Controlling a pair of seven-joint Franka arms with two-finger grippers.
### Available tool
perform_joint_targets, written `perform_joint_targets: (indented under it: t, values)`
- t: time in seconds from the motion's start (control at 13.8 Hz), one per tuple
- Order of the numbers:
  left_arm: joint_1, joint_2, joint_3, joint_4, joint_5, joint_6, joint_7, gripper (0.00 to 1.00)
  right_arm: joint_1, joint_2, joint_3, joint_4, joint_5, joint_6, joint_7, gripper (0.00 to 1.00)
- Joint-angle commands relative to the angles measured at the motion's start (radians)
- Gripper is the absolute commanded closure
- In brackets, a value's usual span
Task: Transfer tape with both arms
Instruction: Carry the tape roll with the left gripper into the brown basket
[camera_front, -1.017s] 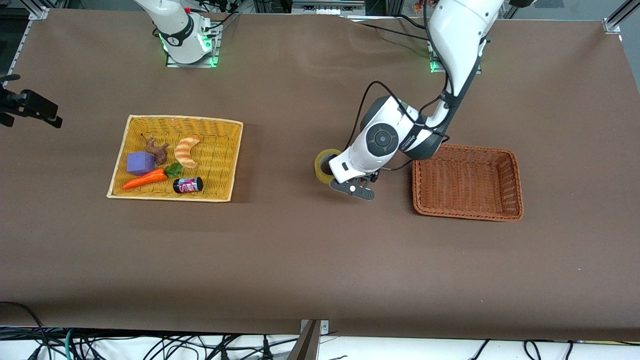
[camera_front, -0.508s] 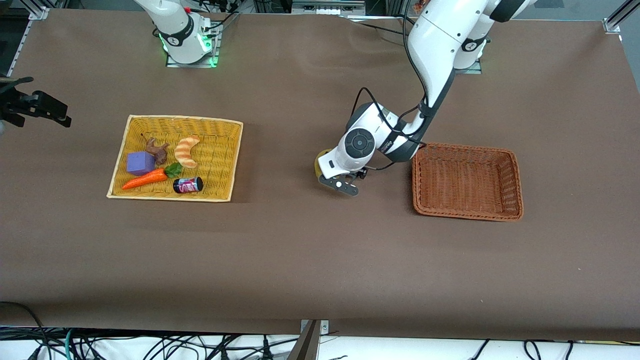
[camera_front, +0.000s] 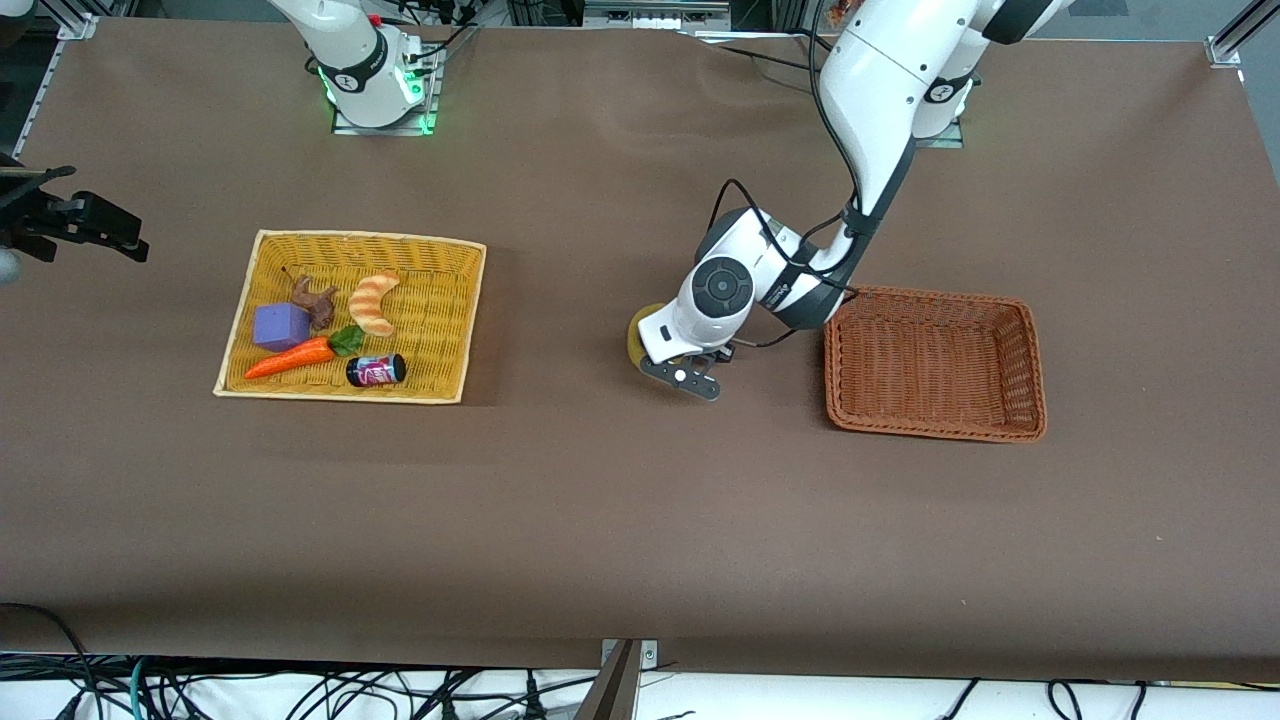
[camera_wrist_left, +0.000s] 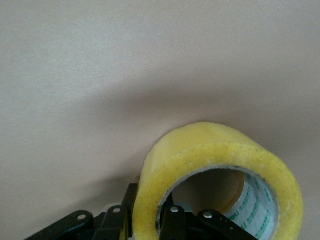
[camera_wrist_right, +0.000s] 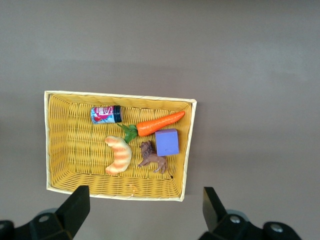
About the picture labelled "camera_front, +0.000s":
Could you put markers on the toy croissant bread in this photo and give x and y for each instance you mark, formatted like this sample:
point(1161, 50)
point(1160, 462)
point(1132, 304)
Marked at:
point(372, 305)

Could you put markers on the silver table corner bracket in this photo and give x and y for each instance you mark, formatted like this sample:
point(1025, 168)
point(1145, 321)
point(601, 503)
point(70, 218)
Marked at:
point(78, 28)
point(1225, 50)

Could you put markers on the silver metal table bracket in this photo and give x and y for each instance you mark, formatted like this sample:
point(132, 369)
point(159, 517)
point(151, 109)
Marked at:
point(648, 655)

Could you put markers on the pink label bottle black cap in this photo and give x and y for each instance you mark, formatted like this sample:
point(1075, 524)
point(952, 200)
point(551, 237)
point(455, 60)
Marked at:
point(378, 371)

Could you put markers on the purple foam cube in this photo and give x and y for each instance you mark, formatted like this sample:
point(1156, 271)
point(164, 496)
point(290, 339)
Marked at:
point(280, 327)

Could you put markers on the yellowish clear tape roll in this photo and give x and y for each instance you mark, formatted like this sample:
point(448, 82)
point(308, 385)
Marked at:
point(636, 340)

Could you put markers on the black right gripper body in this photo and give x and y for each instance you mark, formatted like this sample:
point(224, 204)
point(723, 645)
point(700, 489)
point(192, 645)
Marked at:
point(47, 218)

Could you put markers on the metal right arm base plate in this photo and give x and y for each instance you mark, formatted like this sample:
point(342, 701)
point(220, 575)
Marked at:
point(345, 129)

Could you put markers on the brown beam under table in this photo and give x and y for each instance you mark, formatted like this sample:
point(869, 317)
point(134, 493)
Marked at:
point(612, 695)

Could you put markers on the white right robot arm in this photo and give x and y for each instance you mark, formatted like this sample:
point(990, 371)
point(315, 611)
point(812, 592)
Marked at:
point(360, 70)

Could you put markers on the yellow wicker basket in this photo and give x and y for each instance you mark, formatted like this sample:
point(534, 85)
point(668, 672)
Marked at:
point(440, 300)

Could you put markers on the brown wicker basket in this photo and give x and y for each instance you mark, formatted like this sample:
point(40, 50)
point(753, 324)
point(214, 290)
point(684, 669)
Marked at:
point(930, 365)

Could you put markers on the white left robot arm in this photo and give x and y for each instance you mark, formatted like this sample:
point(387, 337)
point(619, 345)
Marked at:
point(880, 80)

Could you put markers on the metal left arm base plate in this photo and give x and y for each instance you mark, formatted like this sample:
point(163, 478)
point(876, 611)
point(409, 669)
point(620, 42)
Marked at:
point(945, 143)

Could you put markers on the brown toy lion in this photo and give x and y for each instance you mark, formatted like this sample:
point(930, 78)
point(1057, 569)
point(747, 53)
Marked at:
point(318, 305)

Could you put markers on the orange toy carrot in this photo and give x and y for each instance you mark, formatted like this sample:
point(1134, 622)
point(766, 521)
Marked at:
point(290, 358)

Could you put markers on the aluminium frame rail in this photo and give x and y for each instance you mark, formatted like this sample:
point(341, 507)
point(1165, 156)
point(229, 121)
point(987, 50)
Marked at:
point(655, 14)

